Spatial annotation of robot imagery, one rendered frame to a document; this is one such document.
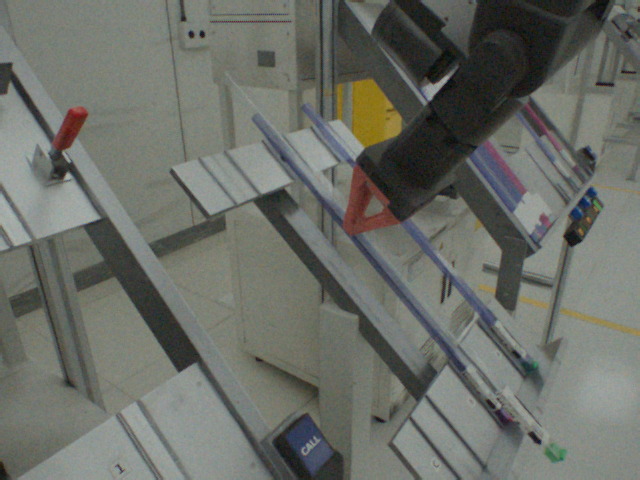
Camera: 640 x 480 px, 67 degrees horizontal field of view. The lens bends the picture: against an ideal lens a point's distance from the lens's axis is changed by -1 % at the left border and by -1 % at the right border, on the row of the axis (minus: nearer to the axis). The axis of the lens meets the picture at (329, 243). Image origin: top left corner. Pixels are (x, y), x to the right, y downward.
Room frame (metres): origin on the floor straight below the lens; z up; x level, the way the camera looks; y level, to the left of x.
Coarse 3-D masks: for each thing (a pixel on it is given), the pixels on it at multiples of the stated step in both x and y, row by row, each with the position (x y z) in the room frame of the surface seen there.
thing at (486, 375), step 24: (240, 96) 0.53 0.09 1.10; (264, 120) 0.52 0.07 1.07; (288, 144) 0.50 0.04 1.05; (312, 168) 0.49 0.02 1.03; (336, 192) 0.48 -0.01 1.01; (360, 240) 0.45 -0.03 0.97; (384, 264) 0.43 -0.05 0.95; (408, 288) 0.42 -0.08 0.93; (432, 312) 0.40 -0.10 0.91; (456, 336) 0.39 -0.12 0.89; (480, 360) 0.38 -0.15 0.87; (504, 384) 0.37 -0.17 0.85; (552, 456) 0.33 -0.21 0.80
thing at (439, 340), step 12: (252, 120) 0.67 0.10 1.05; (264, 132) 0.66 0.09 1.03; (276, 144) 0.64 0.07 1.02; (312, 192) 0.61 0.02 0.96; (324, 204) 0.60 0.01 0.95; (336, 216) 0.59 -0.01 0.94; (372, 264) 0.56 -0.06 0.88; (384, 276) 0.55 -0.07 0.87; (396, 288) 0.54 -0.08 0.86; (408, 300) 0.53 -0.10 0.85; (420, 312) 0.52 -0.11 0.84; (432, 336) 0.51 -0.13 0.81; (444, 348) 0.50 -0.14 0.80; (456, 360) 0.49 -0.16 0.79; (504, 420) 0.45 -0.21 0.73
